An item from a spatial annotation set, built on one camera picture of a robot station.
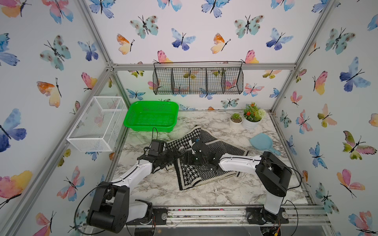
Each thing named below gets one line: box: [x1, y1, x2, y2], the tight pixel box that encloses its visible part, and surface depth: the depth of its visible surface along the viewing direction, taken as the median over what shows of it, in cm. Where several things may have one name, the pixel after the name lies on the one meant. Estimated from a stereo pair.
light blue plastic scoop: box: [249, 132, 282, 156], surface depth 104 cm
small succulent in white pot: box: [229, 113, 244, 129], surface depth 106 cm
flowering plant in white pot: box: [242, 102, 267, 131], surface depth 101 cm
